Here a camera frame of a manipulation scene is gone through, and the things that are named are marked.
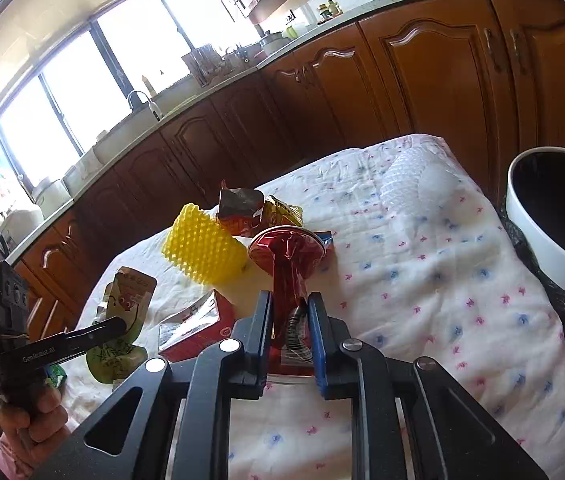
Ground metal sink faucet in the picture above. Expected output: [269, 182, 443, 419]
[127, 89, 164, 122]

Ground small blue-edged packet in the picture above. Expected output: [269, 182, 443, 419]
[312, 229, 336, 257]

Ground small green wrapper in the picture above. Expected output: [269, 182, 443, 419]
[42, 365, 68, 391]

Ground black bin liner bag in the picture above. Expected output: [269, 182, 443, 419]
[499, 204, 565, 363]

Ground person's left forearm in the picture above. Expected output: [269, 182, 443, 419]
[0, 445, 28, 480]

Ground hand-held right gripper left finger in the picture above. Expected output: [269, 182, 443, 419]
[32, 290, 276, 480]

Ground white rice cooker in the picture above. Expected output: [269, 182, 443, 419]
[0, 207, 46, 252]

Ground crushed red can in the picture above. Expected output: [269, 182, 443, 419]
[248, 226, 334, 377]

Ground green drink pouch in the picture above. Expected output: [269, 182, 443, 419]
[85, 266, 158, 386]

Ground white round bin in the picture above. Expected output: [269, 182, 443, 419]
[505, 146, 565, 307]

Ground red torn snack packet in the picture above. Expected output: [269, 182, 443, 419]
[157, 287, 236, 364]

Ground gold wrapper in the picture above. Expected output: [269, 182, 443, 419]
[257, 194, 306, 229]

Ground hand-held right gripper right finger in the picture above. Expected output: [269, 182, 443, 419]
[307, 292, 548, 480]

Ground white printed blanket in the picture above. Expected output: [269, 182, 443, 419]
[65, 132, 565, 480]

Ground brown wrapper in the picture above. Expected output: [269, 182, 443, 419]
[216, 180, 266, 236]

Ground kitchen window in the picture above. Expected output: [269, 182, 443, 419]
[0, 0, 264, 187]

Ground yellow foam fruit net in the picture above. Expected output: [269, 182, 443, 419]
[162, 202, 248, 286]

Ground group of condiment jars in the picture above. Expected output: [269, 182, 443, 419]
[316, 0, 344, 24]

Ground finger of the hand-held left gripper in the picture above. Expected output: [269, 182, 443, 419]
[62, 316, 129, 359]

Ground knife block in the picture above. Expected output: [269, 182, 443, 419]
[182, 45, 224, 86]

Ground white foam fruit net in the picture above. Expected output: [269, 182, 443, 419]
[379, 147, 446, 206]

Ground person's left hand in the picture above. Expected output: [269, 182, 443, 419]
[0, 385, 72, 479]

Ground small pot with lid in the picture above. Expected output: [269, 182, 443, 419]
[257, 30, 289, 57]

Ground wooden lower kitchen cabinets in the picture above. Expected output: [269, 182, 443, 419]
[12, 0, 565, 343]

